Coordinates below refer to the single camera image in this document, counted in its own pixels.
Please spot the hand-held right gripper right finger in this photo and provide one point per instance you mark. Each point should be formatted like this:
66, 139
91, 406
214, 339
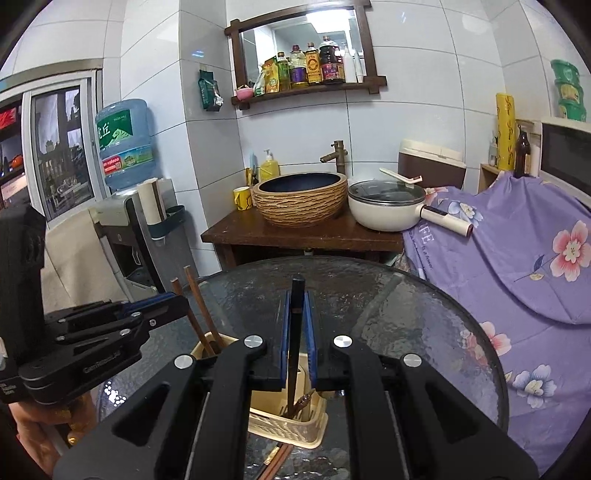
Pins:
311, 341

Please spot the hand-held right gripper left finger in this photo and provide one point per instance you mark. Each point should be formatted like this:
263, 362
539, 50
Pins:
287, 341

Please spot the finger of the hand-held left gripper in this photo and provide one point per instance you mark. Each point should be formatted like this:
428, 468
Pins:
92, 360
152, 307

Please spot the brown wooden chopstick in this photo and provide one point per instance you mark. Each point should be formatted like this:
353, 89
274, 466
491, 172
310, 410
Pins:
205, 309
270, 464
196, 323
282, 461

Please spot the black chopstick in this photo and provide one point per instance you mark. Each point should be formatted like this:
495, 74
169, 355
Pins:
296, 284

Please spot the metal spoon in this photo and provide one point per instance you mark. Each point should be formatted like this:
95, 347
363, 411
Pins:
304, 400

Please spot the beige perforated utensil holder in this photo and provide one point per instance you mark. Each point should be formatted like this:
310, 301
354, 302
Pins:
286, 427

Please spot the person's left hand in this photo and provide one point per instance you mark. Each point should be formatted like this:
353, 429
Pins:
51, 429

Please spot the grey water dispenser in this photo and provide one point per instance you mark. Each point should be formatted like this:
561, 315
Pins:
120, 240

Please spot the white paper cup tube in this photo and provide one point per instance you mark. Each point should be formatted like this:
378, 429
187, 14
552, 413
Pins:
151, 207

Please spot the dark wooden washstand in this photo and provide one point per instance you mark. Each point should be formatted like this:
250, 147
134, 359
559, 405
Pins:
249, 240

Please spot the sliding glass window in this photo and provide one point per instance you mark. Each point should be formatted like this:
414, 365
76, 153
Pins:
62, 147

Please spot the woven pattern sink basin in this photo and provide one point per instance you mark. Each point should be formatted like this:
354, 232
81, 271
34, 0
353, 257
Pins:
300, 203

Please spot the yellow mug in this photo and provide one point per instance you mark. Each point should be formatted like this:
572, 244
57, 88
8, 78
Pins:
242, 198

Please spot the white pan with lid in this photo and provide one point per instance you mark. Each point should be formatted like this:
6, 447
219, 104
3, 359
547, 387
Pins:
383, 210

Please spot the blue water jug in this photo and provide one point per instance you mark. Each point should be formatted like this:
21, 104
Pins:
123, 147

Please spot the yellow soap pump bottle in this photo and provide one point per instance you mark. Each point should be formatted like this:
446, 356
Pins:
269, 168

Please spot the bronze faucet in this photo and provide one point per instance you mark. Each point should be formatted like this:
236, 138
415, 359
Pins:
339, 157

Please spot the white rice paddle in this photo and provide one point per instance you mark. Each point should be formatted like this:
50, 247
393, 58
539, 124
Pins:
401, 175

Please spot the brown white rice cooker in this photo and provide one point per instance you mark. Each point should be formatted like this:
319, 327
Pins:
431, 166

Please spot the purple floral cloth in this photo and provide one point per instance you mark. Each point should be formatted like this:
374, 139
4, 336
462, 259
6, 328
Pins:
517, 267

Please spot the green hanging packet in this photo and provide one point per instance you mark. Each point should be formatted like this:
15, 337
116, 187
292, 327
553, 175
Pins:
210, 92

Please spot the pink small bowl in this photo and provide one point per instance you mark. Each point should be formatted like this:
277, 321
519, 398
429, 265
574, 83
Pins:
244, 93

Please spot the small wooden box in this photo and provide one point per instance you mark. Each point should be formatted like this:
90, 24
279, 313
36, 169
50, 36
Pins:
489, 177

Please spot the yellow seasoning packet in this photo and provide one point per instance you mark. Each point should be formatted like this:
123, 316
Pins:
270, 76

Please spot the purple label oil bottle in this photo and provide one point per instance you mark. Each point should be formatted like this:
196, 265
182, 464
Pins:
298, 69

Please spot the amber sauce bottle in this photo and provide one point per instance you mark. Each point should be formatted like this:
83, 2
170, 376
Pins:
313, 67

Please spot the white plastic bottle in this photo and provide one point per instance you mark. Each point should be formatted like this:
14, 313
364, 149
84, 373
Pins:
349, 67

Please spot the dark soy sauce bottle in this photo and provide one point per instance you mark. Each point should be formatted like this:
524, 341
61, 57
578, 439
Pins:
330, 64

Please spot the brown glass bottle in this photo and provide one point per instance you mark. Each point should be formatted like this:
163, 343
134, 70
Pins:
522, 154

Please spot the yellow wrap roll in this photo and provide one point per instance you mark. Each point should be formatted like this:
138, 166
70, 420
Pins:
506, 134

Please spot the wooden framed mirror shelf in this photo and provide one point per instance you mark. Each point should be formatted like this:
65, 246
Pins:
364, 41

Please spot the white microwave oven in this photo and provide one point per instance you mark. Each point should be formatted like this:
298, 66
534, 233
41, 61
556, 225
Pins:
565, 157

